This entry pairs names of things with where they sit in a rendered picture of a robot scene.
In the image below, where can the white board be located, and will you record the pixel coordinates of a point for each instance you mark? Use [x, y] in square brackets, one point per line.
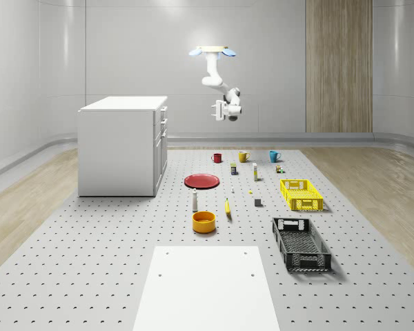
[207, 293]

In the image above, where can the white cabinet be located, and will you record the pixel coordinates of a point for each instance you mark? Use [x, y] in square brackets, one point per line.
[117, 151]

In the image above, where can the puzzle cube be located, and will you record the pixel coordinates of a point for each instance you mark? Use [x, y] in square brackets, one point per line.
[279, 169]

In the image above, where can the small white bottle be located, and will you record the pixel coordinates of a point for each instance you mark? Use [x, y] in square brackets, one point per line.
[195, 201]

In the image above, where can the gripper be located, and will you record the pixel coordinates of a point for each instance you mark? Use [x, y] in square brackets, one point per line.
[221, 110]

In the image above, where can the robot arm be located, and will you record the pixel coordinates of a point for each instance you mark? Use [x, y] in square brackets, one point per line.
[212, 81]

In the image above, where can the grey cube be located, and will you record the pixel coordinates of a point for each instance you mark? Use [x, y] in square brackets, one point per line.
[258, 202]

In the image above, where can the banana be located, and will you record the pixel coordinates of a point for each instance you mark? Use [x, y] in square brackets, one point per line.
[228, 207]

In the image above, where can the flat-sided printed can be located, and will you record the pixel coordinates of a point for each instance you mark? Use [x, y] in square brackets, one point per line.
[233, 169]

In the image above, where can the red plate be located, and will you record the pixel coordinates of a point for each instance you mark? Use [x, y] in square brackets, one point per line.
[201, 181]

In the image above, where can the yellow bowl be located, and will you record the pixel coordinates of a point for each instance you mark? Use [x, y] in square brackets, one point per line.
[203, 225]

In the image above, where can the yellow mug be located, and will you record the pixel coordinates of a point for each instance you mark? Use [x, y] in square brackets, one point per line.
[243, 157]

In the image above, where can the dark grey basket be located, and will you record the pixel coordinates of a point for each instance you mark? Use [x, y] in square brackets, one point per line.
[308, 262]

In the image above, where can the yellow basket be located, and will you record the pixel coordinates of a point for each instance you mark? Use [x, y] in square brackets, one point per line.
[305, 203]

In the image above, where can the yellow and white box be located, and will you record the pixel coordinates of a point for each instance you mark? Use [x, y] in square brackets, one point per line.
[255, 172]

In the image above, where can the blue mug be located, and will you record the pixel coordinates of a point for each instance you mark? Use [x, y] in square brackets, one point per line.
[273, 157]

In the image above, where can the red mug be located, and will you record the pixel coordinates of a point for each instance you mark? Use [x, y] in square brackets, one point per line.
[217, 158]

